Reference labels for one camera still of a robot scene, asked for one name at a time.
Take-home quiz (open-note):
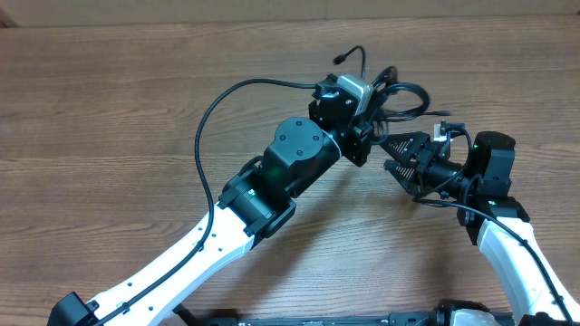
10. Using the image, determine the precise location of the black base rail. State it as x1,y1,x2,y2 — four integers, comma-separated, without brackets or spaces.
161,304,442,326

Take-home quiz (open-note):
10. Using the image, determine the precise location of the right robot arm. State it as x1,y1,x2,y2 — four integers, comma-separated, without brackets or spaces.
381,125,579,325

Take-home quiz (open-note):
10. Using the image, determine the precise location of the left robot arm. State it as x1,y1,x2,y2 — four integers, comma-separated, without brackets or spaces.
48,74,375,325

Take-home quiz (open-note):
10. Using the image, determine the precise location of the black cable bundle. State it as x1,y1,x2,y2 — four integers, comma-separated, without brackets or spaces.
333,44,452,146

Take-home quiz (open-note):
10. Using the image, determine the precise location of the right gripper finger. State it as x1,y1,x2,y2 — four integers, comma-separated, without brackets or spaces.
381,131,430,163
383,160,423,197

